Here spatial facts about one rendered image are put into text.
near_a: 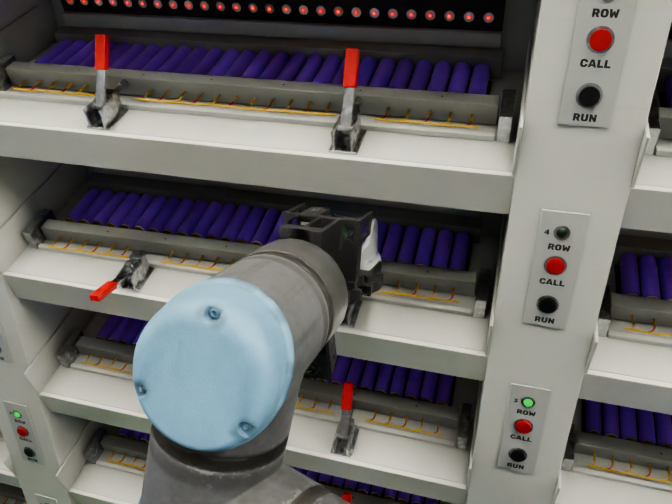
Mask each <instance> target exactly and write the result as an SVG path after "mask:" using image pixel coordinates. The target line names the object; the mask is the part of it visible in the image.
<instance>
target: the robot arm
mask: <svg viewBox="0 0 672 504"><path fill-rule="evenodd" d="M296 211H298V212H296ZM372 212H373V211H369V212H367V213H366V214H365V215H363V216H362V217H361V218H359V217H357V218H355V217H347V216H341V215H337V214H335V213H332V214H331V215H330V216H329V214H330V208H329V207H316V206H312V207H310V208H308V209H307V210H305V203H301V204H299V205H297V206H295V207H293V208H291V209H289V210H287V211H285V212H284V224H283V225H281V226H279V235H278V240H276V241H273V242H270V243H268V244H266V245H264V246H262V247H261V248H259V249H257V250H256V251H254V252H252V253H251V254H249V255H247V256H246V257H244V258H242V259H241V260H239V261H237V262H235V263H234V264H232V265H230V266H229V267H227V268H225V269H224V270H222V271H220V272H218V273H217V274H215V275H213V276H212V277H210V278H208V279H207V280H203V281H200V282H197V283H195V284H192V285H190V286H188V287H187V288H185V289H183V290H182V291H180V292H179V293H178V294H176V295H175V296H174V297H173V298H171V299H170V300H169V301H168V302H167V303H166V304H165V305H164V307H163V308H162V309H160V310H159V311H158V312H157V313H156V314H155V315H154V316H153V317H152V318H151V319H150V320H149V322H148V323H147V324H146V326H145V327H144V329H143V331H142V333H141V335H140V337H139V339H138V342H137V344H136V348H135V352H134V357H133V382H134V387H135V390H136V393H137V396H138V400H139V403H140V405H141V407H142V409H143V411H144V413H145V414H146V416H147V417H148V419H149V420H150V422H151V423H152V425H151V431H150V438H149V445H148V452H147V459H146V466H145V473H144V480H143V486H142V493H141V497H140V499H139V502H138V504H350V503H349V502H347V501H345V500H344V499H342V498H340V497H339V496H337V495H335V494H333V493H331V492H330V491H328V490H326V489H325V488H324V487H323V486H322V485H321V484H319V483H317V482H316V481H314V480H312V479H311V478H309V477H307V476H305V475H304V474H302V473H300V472H299V471H297V470H295V469H293V468H292V467H290V466H288V465H286V464H285V463H284V461H283V459H284V455H285V450H286V445H287V441H288V437H289V432H290V429H291V425H292V420H293V416H294V411H295V407H296V402H297V398H298V393H299V389H300V384H301V381H302V378H303V377H305V378H315V379H316V378H317V379H324V380H330V379H331V377H332V374H333V371H334V367H335V363H336V360H337V354H336V343H335V331H336V330H337V328H338V327H339V326H340V324H341V323H342V321H343V320H344V317H345V313H346V310H347V306H348V304H353V303H355V302H357V301H360V300H361V299H362V296H363V295H364V296H371V294H372V293H374V292H376V291H378V290H380V289H381V287H382V285H383V275H384V274H382V273H381V264H382V260H381V256H380V254H379V252H378V250H377V245H378V222H377V220H376V219H375V218H373V219H372ZM292 218H296V219H297V225H292ZM365 220H366V230H365V234H364V235H363V236H362V234H363V222H364V221H365ZM365 239H366V240H365ZM364 240H365V242H364V244H363V245H362V242H363V241H364Z"/></svg>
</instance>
